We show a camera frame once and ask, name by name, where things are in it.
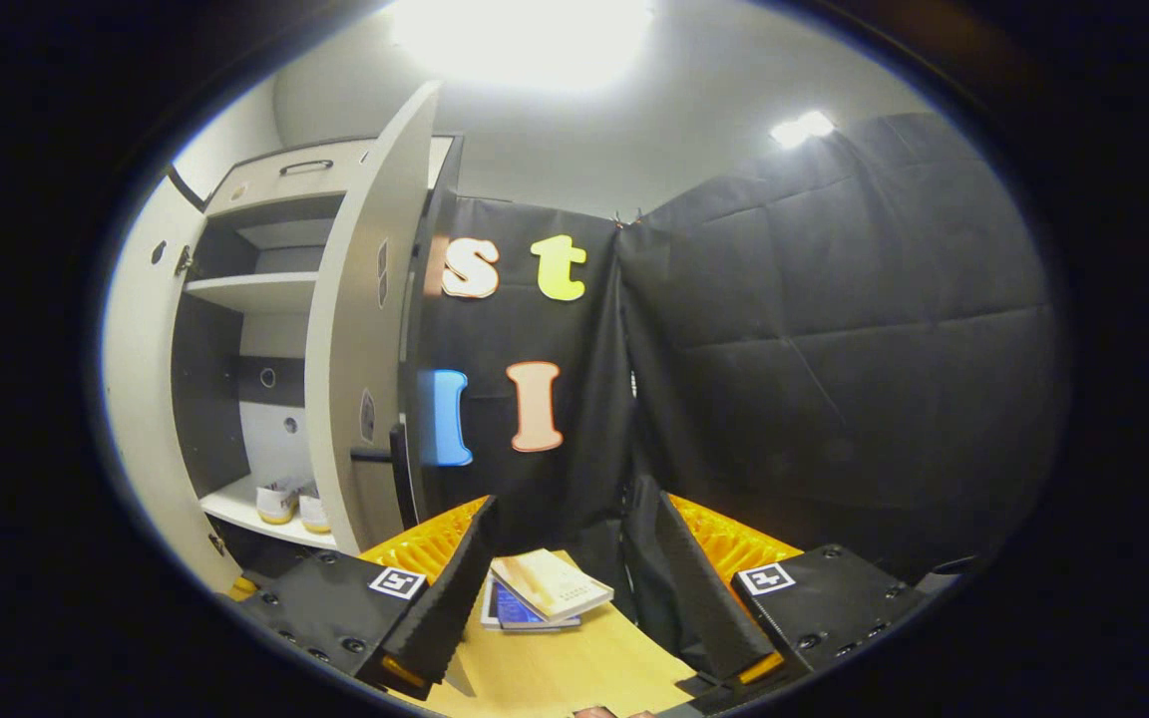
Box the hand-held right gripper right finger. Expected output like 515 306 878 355
654 491 935 689

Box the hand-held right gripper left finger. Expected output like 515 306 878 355
235 496 501 701

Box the white shoe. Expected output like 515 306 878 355
297 486 332 535
255 479 301 526

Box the grey shoe cabinet door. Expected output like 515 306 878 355
303 80 442 556
101 175 246 594

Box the grey shoe cabinet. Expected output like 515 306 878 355
171 135 466 559

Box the grey cabinet drawer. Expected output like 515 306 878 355
205 137 456 215

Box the blue book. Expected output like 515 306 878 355
495 578 580 629

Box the beige book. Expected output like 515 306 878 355
490 548 615 622

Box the grey ribbed object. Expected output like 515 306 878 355
914 554 979 596

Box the black backdrop cloth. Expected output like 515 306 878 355
415 110 1069 679

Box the small ceiling light panel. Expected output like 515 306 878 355
769 110 835 151

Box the large ceiling light panel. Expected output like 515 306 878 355
390 0 655 91

